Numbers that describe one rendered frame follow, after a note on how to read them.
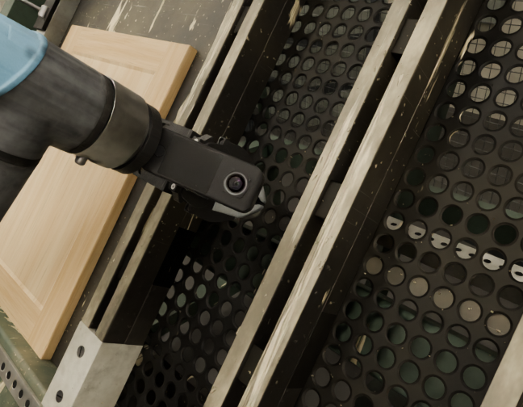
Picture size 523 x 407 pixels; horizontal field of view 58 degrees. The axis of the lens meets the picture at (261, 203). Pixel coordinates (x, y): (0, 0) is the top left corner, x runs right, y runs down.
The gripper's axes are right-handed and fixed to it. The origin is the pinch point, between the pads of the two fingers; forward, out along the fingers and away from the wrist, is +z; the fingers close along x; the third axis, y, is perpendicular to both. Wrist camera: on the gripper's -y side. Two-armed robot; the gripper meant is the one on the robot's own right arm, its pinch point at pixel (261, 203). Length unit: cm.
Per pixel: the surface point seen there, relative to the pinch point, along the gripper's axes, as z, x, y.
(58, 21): 0, -17, 78
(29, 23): 3, -16, 102
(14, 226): 1, 26, 56
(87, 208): 0.9, 13.9, 35.1
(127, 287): -4.7, 17.4, 10.1
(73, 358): -4.7, 29.7, 13.6
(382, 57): -5.1, -18.8, -10.1
